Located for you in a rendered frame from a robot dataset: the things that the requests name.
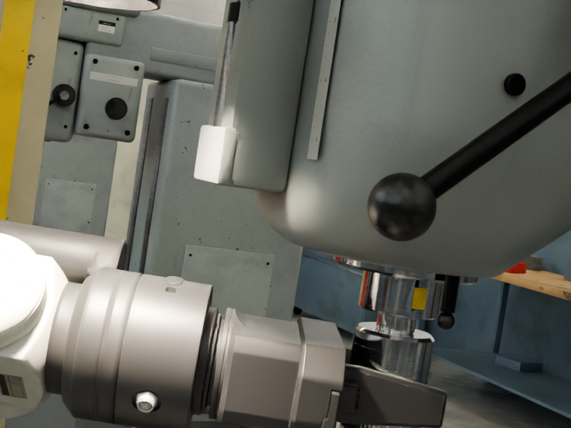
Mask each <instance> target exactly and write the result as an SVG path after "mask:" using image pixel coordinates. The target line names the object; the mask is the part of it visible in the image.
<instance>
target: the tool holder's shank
mask: <svg viewBox="0 0 571 428"><path fill-rule="evenodd" d="M416 321H417V319H412V318H400V317H394V316H390V315H386V314H381V313H378V314H377V320H376V327H377V328H378V329H382V330H386V331H389V332H393V333H399V334H407V335H409V334H413V333H415V331H416Z"/></svg>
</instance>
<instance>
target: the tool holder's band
mask: <svg viewBox="0 0 571 428"><path fill-rule="evenodd" d="M353 341H354V342H355V343H356V344H358V345H360V346H364V347H367V348H370V349H373V350H376V351H380V352H387V353H392V354H398V355H405V356H414V357H425V356H430V355H432V352H433V347H434V342H435V340H434V339H433V337H432V336H431V335H430V334H428V333H427V332H424V331H421V330H418V329H416V331H415V333H413V334H409V335H407V334H399V333H393V332H389V331H386V330H382V329H378V328H377V327H376V322H363V323H359V324H357V325H356V326H355V328H354V334H353Z"/></svg>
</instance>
